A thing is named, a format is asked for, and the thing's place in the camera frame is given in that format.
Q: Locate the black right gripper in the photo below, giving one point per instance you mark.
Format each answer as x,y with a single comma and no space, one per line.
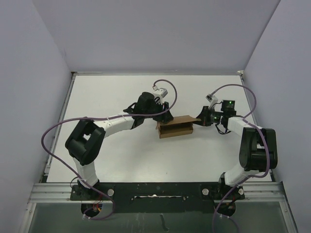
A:
203,116

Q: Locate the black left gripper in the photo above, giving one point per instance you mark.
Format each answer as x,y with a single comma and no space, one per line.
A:
164,117

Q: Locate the brown cardboard box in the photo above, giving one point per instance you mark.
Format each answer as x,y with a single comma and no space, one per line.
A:
179,126

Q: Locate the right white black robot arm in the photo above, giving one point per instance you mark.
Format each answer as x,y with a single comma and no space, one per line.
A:
258,148

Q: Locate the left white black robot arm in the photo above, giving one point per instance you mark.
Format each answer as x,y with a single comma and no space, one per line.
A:
85,141

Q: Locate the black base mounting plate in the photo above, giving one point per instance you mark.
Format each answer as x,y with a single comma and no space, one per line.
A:
159,197

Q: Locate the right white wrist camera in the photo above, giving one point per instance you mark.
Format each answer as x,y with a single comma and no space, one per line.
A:
213,100

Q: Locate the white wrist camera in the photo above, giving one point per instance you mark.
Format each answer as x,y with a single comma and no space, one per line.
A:
213,100
159,94

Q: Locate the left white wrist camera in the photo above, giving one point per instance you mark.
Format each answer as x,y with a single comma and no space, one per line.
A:
159,94

